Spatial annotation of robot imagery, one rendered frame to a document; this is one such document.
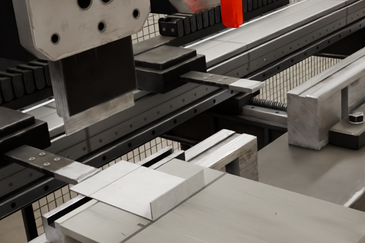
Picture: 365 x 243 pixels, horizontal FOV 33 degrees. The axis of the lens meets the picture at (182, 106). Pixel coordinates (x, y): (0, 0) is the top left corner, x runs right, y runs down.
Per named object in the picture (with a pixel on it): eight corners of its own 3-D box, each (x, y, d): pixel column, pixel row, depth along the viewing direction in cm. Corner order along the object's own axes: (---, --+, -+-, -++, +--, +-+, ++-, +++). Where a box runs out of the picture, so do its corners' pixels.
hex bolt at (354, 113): (359, 125, 103) (360, 116, 102) (345, 122, 104) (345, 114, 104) (366, 120, 105) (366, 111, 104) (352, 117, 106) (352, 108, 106)
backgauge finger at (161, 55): (237, 109, 93) (234, 78, 91) (117, 85, 109) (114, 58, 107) (278, 85, 101) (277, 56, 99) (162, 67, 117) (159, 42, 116)
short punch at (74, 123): (73, 138, 63) (57, 48, 59) (60, 134, 64) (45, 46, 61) (140, 106, 70) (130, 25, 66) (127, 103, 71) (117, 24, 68)
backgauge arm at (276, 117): (312, 178, 121) (310, 112, 117) (96, 121, 162) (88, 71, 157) (331, 162, 127) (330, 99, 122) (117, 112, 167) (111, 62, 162)
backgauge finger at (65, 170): (51, 212, 68) (43, 172, 66) (-66, 161, 84) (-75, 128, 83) (127, 170, 76) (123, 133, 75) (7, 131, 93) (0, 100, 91)
